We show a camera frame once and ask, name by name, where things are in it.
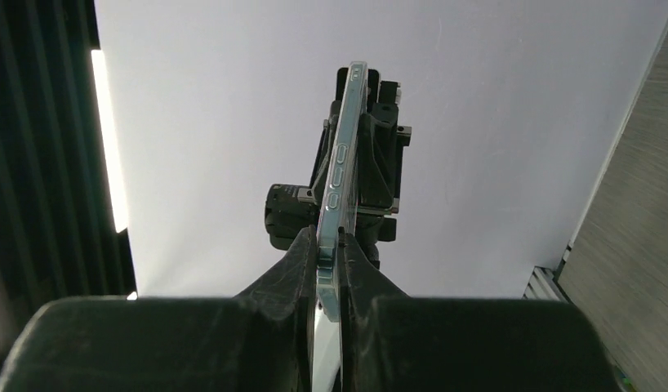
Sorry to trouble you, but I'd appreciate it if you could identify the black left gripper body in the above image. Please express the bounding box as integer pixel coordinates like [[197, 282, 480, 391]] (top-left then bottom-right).
[[310, 67, 411, 215]]

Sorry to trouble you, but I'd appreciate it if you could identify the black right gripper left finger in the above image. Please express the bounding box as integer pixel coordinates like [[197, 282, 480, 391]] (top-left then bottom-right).
[[0, 226, 317, 391]]

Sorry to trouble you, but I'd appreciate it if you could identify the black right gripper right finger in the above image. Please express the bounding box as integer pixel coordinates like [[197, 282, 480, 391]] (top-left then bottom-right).
[[337, 233, 618, 391]]

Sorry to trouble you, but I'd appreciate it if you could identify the teal phone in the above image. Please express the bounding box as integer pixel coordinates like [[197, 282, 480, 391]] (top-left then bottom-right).
[[313, 61, 369, 391]]

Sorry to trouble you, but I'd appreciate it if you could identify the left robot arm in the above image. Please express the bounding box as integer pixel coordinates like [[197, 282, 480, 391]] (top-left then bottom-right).
[[265, 68, 412, 267]]

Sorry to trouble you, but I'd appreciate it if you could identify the aluminium frame rail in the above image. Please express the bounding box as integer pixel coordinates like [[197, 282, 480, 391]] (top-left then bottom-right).
[[523, 244, 572, 303]]

